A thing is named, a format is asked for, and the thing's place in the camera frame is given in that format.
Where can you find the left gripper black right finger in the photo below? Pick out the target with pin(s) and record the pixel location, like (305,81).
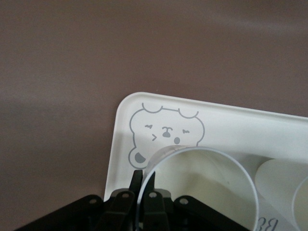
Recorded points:
(156,211)

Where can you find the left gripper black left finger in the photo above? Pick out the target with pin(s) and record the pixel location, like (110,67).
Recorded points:
(118,211)

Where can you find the white plastic cup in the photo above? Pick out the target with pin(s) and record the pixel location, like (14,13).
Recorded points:
(204,192)
(279,183)

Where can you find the white tray with bear print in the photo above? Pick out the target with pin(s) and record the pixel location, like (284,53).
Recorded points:
(240,130)

